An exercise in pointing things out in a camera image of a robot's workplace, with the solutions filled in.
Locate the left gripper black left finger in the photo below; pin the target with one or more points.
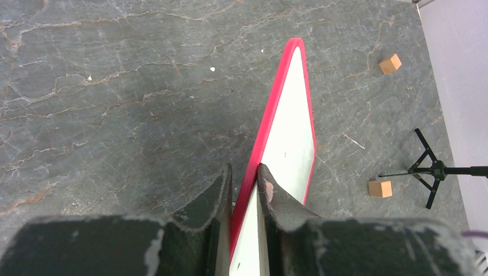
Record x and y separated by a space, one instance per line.
195 240

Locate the pink framed whiteboard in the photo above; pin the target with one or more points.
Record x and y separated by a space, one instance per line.
286 144

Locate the black microphone tripod stand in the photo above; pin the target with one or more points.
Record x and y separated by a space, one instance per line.
438 170

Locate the far wooden cube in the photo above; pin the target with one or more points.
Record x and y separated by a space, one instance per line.
390 64

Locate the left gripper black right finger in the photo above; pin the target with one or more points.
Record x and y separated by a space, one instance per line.
294 240

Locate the near wooden cube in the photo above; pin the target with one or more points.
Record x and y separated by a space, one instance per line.
380 189

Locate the wooden cube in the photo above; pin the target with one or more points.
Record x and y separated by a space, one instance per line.
380 189
390 64

